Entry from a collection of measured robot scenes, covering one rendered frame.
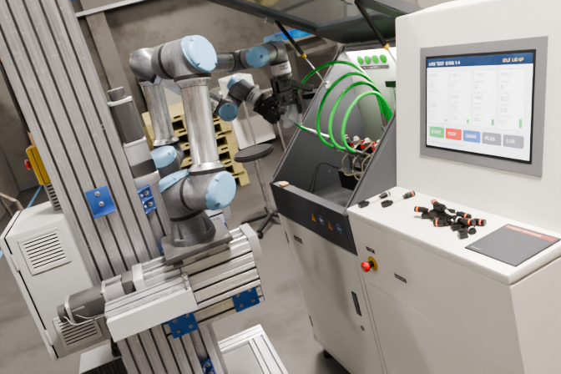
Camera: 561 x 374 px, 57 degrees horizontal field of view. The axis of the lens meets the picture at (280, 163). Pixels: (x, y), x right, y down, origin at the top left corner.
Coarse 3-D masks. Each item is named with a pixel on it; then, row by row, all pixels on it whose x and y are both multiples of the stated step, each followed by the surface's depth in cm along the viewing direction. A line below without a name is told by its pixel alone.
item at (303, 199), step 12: (276, 192) 239; (288, 192) 226; (300, 192) 218; (288, 204) 231; (300, 204) 218; (312, 204) 206; (324, 204) 198; (336, 204) 195; (288, 216) 237; (300, 216) 223; (324, 216) 200; (336, 216) 189; (312, 228) 215; (324, 228) 204; (336, 240) 197; (348, 240) 188
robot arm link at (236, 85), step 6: (234, 78) 223; (240, 78) 224; (228, 84) 224; (234, 84) 223; (240, 84) 223; (246, 84) 223; (234, 90) 223; (240, 90) 223; (246, 90) 222; (234, 96) 223; (240, 96) 224; (246, 96) 223
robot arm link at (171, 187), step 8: (168, 176) 172; (176, 176) 166; (184, 176) 167; (160, 184) 167; (168, 184) 166; (176, 184) 166; (160, 192) 169; (168, 192) 167; (176, 192) 165; (168, 200) 168; (176, 200) 166; (168, 208) 169; (176, 208) 168; (184, 208) 167; (176, 216) 169
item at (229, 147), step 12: (180, 108) 604; (144, 120) 586; (180, 120) 604; (216, 120) 570; (180, 132) 559; (216, 132) 578; (228, 132) 572; (180, 144) 564; (228, 144) 574; (228, 156) 586; (228, 168) 612; (240, 168) 580; (240, 180) 585
